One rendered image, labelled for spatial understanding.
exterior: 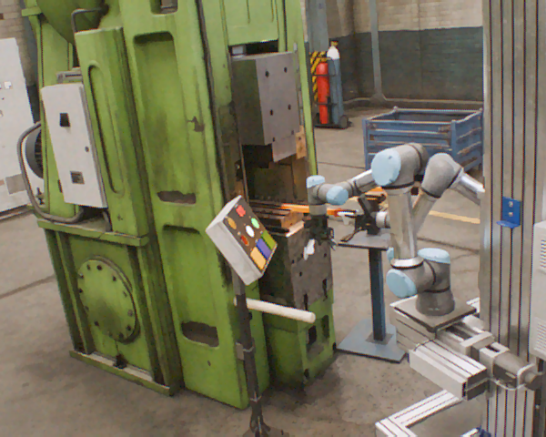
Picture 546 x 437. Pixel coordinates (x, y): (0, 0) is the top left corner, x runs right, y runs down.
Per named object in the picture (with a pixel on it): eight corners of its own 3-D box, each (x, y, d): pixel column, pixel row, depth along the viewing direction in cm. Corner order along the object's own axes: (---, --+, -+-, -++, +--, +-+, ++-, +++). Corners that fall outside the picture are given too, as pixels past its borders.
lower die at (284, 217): (303, 218, 313) (302, 203, 310) (281, 231, 298) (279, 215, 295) (241, 210, 338) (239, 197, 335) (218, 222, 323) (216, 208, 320)
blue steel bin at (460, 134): (486, 169, 690) (486, 107, 667) (456, 188, 635) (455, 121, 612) (396, 161, 769) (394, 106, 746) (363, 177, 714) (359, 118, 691)
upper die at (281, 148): (297, 152, 302) (295, 134, 299) (274, 162, 287) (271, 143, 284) (233, 149, 326) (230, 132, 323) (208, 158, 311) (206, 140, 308)
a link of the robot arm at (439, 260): (457, 282, 223) (457, 248, 219) (434, 294, 216) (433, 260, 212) (432, 273, 232) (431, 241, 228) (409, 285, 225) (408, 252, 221)
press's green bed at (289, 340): (338, 359, 349) (333, 287, 335) (304, 392, 321) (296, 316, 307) (264, 338, 382) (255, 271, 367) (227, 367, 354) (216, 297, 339)
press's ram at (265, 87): (309, 128, 309) (302, 49, 296) (265, 145, 280) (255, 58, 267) (246, 127, 333) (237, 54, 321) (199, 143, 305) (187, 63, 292)
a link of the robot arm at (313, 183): (315, 181, 239) (301, 177, 246) (317, 207, 243) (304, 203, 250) (329, 177, 244) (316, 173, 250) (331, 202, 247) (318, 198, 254)
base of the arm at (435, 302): (463, 307, 224) (463, 283, 221) (433, 320, 218) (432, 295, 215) (436, 293, 237) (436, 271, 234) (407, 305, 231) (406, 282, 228)
